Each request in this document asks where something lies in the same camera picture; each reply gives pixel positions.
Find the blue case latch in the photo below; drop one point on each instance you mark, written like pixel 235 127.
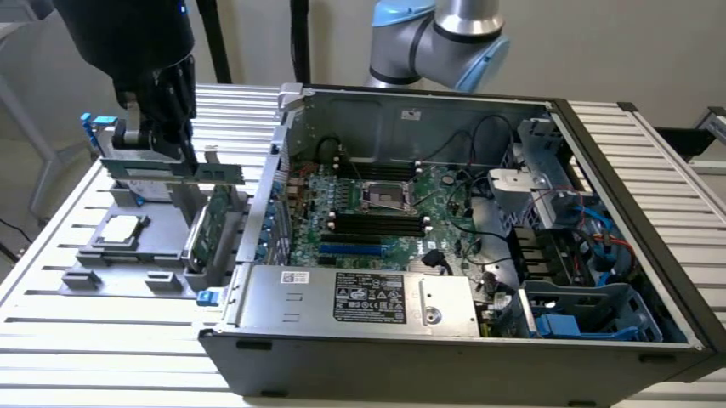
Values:
pixel 207 297

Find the hard disk with blue caddy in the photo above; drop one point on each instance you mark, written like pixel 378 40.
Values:
pixel 145 191

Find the green RAM stick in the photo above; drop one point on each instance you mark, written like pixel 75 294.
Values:
pixel 222 173

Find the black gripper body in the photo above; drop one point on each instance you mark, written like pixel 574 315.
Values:
pixel 131 34

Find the black open PC case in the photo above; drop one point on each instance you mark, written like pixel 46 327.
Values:
pixel 397 365

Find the silver white latch block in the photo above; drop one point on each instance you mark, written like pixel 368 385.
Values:
pixel 508 180

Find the grey blue plastic disk bay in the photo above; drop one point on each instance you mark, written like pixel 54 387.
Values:
pixel 590 306

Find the green graphics card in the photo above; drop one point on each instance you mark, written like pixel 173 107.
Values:
pixel 211 229

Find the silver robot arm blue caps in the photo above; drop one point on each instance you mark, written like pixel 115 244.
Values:
pixel 449 38

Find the black pole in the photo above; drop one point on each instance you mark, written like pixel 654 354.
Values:
pixel 301 42
pixel 217 42

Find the short black expansion slot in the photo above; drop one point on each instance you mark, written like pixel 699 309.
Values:
pixel 332 261

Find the metal disk bay cage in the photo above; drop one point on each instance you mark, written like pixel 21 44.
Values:
pixel 548 178

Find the aluminium frame profile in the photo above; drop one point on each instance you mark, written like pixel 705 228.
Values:
pixel 712 123

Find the green motherboard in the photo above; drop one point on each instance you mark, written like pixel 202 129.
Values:
pixel 437 229

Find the black box beside table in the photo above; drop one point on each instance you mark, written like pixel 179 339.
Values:
pixel 684 142

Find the blue expansion slot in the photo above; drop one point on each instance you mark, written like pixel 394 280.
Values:
pixel 349 249

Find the grey parts rack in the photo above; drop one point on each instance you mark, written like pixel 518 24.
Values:
pixel 165 229

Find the black table end cap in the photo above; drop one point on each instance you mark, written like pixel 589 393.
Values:
pixel 628 106

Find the silver CPU chip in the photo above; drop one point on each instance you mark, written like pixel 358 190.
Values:
pixel 121 231

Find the black RAM slot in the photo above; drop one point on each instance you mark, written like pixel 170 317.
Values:
pixel 377 168
pixel 377 172
pixel 377 226
pixel 377 232
pixel 377 163
pixel 377 177
pixel 377 213
pixel 377 220

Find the silver power supply unit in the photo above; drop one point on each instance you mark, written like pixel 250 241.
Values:
pixel 352 302

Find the CPU socket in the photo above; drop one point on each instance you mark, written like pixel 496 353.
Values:
pixel 384 195

